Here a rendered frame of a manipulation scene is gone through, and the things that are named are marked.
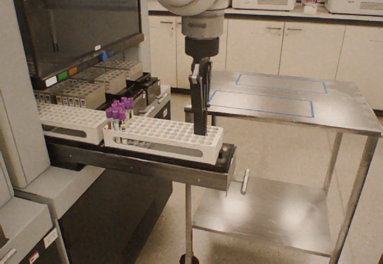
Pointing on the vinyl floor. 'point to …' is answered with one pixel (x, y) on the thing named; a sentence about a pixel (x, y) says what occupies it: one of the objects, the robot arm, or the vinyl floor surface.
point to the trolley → (272, 104)
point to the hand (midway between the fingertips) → (200, 121)
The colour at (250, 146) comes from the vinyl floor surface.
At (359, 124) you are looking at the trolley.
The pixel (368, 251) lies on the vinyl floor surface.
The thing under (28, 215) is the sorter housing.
